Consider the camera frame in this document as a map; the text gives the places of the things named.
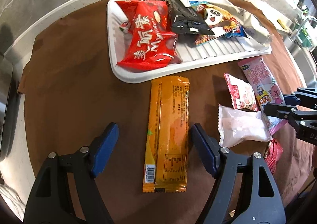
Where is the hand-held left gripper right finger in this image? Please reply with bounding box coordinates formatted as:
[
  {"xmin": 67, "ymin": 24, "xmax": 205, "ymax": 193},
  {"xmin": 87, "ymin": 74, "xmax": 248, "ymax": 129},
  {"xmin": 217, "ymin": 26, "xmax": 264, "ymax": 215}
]
[{"xmin": 189, "ymin": 123, "xmax": 286, "ymax": 224}]

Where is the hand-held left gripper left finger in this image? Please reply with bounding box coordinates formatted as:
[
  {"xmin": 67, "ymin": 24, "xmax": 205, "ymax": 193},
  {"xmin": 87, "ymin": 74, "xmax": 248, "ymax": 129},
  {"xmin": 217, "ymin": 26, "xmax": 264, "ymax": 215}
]
[{"xmin": 23, "ymin": 122, "xmax": 120, "ymax": 224}]

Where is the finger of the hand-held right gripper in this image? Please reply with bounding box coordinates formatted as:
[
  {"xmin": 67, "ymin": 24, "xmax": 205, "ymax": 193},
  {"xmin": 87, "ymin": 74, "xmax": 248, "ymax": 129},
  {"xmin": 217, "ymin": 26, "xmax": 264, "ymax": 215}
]
[
  {"xmin": 283, "ymin": 92, "xmax": 302, "ymax": 106},
  {"xmin": 263, "ymin": 103, "xmax": 298, "ymax": 121}
]

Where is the pink cartoon snack packet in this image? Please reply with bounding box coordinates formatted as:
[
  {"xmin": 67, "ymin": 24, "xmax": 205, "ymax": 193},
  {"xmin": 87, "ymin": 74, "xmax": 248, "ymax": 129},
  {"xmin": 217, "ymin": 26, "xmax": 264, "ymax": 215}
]
[{"xmin": 237, "ymin": 56, "xmax": 289, "ymax": 135}]

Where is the white pillow snack packet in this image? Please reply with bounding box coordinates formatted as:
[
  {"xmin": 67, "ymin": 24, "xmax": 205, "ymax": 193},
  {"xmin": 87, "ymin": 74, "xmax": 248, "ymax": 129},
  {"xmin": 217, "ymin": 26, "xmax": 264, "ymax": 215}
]
[{"xmin": 218, "ymin": 104, "xmax": 273, "ymax": 148}]

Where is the small red snack packet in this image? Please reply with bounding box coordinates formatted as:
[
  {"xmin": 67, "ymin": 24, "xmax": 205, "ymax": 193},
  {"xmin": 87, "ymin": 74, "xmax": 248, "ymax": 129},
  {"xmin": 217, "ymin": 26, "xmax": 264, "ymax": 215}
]
[{"xmin": 264, "ymin": 140, "xmax": 283, "ymax": 175}]

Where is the long orange snack packet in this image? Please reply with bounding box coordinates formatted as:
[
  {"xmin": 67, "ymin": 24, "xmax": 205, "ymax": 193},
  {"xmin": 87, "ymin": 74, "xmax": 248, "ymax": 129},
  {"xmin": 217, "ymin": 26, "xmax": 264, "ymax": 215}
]
[{"xmin": 142, "ymin": 75, "xmax": 191, "ymax": 193}]

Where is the large white snack packet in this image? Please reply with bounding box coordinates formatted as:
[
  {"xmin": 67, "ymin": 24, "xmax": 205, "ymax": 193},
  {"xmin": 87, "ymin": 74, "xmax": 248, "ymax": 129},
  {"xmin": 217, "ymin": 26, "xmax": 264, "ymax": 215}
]
[{"xmin": 213, "ymin": 1, "xmax": 273, "ymax": 44}]

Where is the white ribbed plastic tray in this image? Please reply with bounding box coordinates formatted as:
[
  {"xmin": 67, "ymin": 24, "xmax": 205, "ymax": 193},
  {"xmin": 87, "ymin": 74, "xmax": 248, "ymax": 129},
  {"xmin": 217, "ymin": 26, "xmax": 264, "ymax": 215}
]
[{"xmin": 106, "ymin": 0, "xmax": 273, "ymax": 84}]

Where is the blue snack packet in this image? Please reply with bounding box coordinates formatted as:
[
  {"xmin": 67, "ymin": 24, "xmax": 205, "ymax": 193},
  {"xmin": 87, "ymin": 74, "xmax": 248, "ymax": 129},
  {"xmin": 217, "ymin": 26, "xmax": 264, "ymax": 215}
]
[{"xmin": 224, "ymin": 26, "xmax": 248, "ymax": 39}]

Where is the red chocolate packet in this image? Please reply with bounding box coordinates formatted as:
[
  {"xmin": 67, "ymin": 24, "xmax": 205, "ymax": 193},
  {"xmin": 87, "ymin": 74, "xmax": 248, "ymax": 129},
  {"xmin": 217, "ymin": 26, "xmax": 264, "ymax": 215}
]
[{"xmin": 115, "ymin": 0, "xmax": 184, "ymax": 71}]

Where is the panda print snack packet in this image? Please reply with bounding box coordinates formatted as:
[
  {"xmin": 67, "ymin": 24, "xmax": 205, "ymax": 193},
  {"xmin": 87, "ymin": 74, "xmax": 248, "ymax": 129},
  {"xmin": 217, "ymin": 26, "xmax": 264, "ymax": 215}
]
[{"xmin": 189, "ymin": 0, "xmax": 242, "ymax": 46}]

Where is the small red green candy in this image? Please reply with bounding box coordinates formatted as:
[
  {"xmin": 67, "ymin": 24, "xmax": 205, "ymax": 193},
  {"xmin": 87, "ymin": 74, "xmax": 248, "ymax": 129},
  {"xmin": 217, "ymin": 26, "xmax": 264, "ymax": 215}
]
[{"xmin": 119, "ymin": 20, "xmax": 133, "ymax": 34}]

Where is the black snack packet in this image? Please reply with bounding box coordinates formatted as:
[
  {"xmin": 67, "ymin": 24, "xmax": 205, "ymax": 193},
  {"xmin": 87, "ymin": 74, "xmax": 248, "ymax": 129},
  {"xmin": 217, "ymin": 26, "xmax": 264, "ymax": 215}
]
[{"xmin": 158, "ymin": 0, "xmax": 215, "ymax": 36}]

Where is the stainless steel sink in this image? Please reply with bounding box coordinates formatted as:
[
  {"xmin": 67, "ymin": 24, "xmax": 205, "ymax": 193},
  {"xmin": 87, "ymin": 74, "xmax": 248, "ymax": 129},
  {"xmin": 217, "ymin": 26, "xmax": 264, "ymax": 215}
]
[{"xmin": 285, "ymin": 33, "xmax": 317, "ymax": 86}]

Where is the small pink white snack packet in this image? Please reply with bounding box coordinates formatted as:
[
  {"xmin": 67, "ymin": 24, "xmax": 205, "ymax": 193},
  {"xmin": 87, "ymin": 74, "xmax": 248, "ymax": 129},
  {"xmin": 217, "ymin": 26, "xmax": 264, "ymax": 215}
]
[{"xmin": 223, "ymin": 73, "xmax": 259, "ymax": 112}]

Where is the metal faucet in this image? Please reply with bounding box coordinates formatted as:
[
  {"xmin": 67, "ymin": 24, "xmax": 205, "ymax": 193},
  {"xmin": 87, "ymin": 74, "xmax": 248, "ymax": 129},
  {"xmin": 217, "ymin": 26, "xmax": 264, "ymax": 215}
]
[{"xmin": 291, "ymin": 15, "xmax": 317, "ymax": 49}]

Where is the brown cloth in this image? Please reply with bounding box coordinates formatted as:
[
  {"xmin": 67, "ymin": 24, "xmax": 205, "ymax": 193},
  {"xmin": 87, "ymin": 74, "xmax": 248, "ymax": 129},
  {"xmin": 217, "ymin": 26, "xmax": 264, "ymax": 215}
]
[{"xmin": 17, "ymin": 0, "xmax": 317, "ymax": 224}]

